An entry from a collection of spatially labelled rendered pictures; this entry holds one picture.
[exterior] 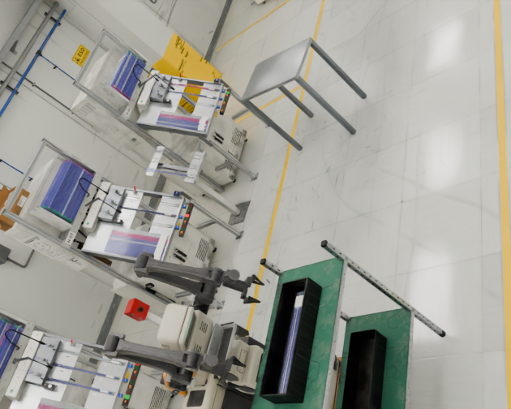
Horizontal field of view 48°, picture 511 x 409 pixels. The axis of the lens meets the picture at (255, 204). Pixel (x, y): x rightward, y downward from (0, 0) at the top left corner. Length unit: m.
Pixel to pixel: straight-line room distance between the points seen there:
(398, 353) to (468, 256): 0.84
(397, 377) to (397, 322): 0.31
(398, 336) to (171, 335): 1.22
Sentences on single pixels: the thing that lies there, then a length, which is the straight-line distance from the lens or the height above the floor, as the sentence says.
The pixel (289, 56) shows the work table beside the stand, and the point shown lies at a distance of 5.03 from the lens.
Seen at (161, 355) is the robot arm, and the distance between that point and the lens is 2.69.
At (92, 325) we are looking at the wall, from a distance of 6.63.
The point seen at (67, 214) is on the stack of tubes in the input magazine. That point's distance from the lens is 4.98.
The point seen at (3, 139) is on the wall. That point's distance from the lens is 6.72.
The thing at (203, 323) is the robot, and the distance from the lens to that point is 3.06.
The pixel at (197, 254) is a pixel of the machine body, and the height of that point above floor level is 0.22.
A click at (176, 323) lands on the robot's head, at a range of 2.92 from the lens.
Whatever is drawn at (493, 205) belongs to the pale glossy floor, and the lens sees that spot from 3.82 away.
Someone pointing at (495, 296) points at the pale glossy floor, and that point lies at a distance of 3.50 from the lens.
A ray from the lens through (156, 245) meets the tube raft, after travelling 4.87.
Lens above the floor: 2.81
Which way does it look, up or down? 30 degrees down
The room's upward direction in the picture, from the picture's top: 53 degrees counter-clockwise
